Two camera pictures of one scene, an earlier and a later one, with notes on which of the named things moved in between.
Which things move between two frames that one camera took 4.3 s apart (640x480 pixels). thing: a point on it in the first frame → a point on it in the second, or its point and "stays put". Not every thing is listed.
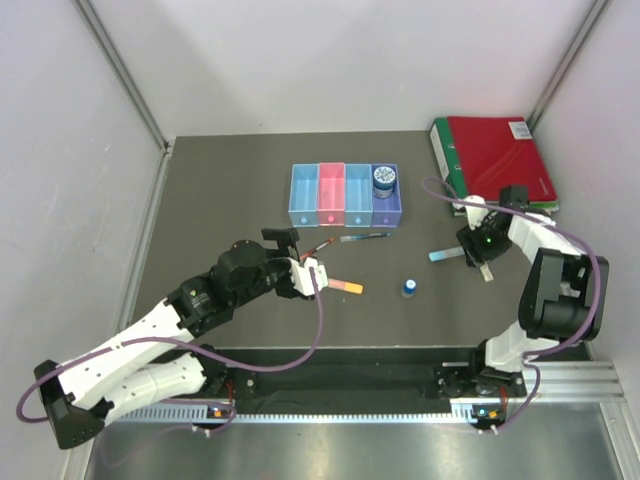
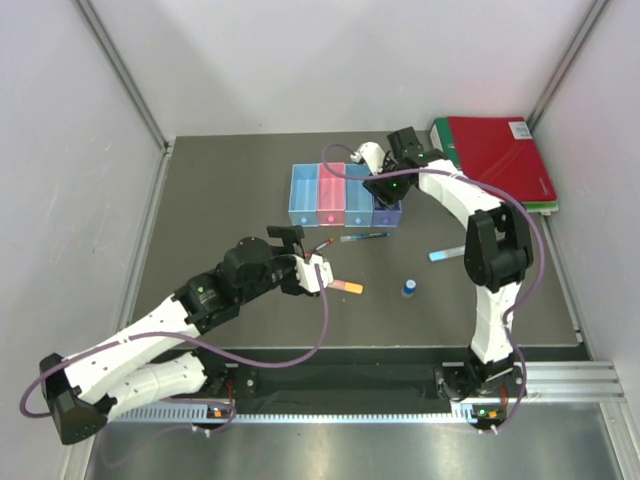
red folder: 495,152 stays put
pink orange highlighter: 345,286 stays put
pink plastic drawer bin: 331,194 stays put
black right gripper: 469,239 → 377,187
